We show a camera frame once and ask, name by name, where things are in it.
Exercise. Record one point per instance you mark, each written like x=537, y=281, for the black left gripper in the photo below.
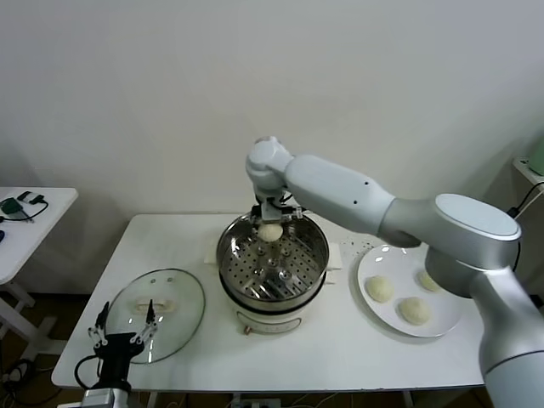
x=117, y=353

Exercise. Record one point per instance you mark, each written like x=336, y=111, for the white steamed baozi bun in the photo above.
x=379, y=289
x=270, y=234
x=427, y=282
x=414, y=311

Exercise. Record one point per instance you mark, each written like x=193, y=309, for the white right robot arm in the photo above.
x=340, y=187

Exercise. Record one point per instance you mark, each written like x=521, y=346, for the stainless steel steamer basket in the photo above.
x=297, y=272

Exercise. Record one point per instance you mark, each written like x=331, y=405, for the white side table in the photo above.
x=51, y=221

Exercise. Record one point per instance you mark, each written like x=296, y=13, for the white power strip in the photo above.
x=257, y=401

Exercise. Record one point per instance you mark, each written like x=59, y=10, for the black and white adapter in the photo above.
x=26, y=196

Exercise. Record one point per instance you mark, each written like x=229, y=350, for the green small device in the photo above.
x=10, y=207

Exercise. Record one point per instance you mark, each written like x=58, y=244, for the dark crumb speckles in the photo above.
x=353, y=244

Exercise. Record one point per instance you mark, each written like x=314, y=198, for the white round plate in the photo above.
x=382, y=263

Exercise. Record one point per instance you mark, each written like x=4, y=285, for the pale green appliance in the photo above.
x=539, y=157

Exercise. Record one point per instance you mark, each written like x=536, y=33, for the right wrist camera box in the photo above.
x=272, y=210

